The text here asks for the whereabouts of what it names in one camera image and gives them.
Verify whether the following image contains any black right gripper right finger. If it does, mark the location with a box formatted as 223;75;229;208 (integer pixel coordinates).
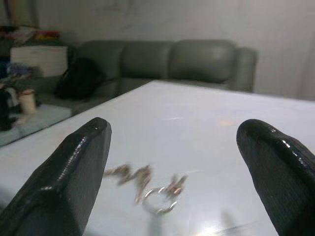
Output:
236;118;315;236

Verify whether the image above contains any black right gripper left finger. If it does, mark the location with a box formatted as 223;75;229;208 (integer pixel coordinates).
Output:
0;117;112;236

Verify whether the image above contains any silver bunch of keys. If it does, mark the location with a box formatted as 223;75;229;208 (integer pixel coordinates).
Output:
103;163;189;215

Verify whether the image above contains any glass coffee table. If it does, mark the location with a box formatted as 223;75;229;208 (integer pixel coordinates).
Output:
0;103;74;148

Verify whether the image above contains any white jar with brown lid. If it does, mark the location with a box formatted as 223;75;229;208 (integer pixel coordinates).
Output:
18;89;37;114

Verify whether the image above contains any black object on glass table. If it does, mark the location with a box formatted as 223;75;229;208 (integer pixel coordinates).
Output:
0;87;19;131

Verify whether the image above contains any black backpack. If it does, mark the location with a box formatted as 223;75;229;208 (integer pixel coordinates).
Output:
54;57;106;101

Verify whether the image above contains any white cardboard box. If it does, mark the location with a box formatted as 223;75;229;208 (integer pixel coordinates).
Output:
10;45;69;78

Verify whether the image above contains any pile of colourful clutter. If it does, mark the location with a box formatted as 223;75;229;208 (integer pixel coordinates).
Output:
0;25;61;46

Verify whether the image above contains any grey-green leather sofa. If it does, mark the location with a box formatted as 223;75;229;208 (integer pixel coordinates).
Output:
36;39;258;109

